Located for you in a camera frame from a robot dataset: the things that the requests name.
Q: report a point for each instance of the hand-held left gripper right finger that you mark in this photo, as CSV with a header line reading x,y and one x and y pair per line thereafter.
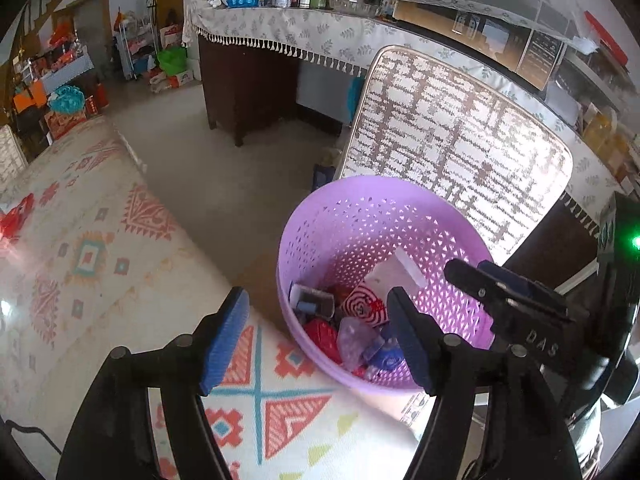
x,y
410,345

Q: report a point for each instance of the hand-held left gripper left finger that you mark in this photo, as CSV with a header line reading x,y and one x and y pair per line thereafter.
x,y
225,345

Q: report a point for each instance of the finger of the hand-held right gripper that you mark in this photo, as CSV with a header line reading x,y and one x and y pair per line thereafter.
x,y
475,285
520,287

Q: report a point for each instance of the clear plastic wrapper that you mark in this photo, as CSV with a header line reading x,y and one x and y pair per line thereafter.
x,y
355,342

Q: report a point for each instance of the red white swirl packet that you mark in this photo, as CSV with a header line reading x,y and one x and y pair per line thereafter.
x,y
365,305

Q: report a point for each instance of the purple plastic basket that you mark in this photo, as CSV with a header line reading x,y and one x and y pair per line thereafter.
x,y
350,230

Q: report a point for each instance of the patterned tablecloth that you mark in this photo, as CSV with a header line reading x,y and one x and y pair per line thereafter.
x,y
100,280

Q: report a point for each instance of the patterned woven chair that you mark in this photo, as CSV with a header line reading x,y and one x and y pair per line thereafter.
x,y
450,140

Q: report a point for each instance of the yellow bag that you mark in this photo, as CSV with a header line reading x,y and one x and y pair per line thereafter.
x,y
600,132

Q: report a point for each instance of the blue box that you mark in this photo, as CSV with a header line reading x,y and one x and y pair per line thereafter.
x,y
324,176

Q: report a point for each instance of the microwave oven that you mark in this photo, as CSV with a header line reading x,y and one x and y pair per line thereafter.
x,y
542,55

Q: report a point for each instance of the red plastic wrapper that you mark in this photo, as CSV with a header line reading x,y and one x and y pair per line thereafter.
x,y
15,220

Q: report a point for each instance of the dark wooden sideboard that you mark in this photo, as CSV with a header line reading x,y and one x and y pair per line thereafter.
x,y
250,90

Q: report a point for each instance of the red gift box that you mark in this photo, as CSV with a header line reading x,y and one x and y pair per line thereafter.
x,y
65,124

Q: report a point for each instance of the green bucket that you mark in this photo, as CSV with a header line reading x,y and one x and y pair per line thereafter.
x,y
172,60

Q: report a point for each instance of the leaf print fringed cloth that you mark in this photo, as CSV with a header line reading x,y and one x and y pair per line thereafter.
x,y
325,35

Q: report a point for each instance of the orange bag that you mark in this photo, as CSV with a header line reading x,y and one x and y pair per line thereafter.
x,y
30,100

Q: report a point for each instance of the checkered cloth table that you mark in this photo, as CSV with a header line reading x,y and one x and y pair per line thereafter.
x,y
67,70

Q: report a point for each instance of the wooden staircase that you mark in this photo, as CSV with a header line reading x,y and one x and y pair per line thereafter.
x,y
45,0

